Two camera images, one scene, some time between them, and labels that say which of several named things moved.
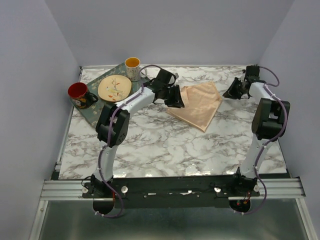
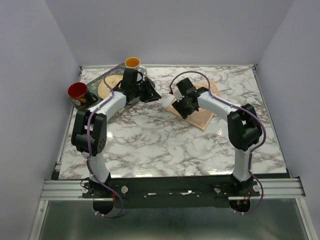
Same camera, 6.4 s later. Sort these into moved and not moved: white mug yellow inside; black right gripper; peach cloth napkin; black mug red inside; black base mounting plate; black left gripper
Moved: black right gripper; black left gripper
Not moved: black base mounting plate; black mug red inside; peach cloth napkin; white mug yellow inside
